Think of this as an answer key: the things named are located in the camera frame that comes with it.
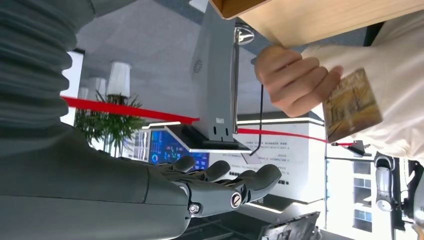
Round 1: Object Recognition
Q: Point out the black hanging cable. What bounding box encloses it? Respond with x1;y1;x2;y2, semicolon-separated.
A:
249;84;265;157

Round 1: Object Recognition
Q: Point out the black belt barrier head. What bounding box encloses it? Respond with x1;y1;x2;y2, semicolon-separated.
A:
344;140;372;157

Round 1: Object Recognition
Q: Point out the red barrier belt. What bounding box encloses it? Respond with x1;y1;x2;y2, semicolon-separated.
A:
60;96;355;147

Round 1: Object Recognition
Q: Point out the dark grey flat device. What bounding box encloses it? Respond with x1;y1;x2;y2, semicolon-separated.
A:
258;211;322;240

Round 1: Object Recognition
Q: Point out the blue display screen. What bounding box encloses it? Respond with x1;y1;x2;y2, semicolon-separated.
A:
148;130;210;171

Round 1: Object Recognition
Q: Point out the green plant in white pot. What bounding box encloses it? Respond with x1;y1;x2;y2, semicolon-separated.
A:
73;77;108;147
94;61;147;158

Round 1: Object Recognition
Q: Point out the white info panel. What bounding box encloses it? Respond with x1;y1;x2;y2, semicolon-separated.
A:
123;130;151;163

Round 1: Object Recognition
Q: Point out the person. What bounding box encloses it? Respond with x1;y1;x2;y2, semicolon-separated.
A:
301;9;424;167

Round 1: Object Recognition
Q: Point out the grey background machine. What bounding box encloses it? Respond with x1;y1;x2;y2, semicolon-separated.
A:
373;154;424;240

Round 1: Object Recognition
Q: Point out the grey kiosk stand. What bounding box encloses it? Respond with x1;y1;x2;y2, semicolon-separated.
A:
190;0;253;154

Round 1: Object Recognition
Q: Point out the white counter with text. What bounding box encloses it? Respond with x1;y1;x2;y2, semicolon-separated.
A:
208;112;327;205

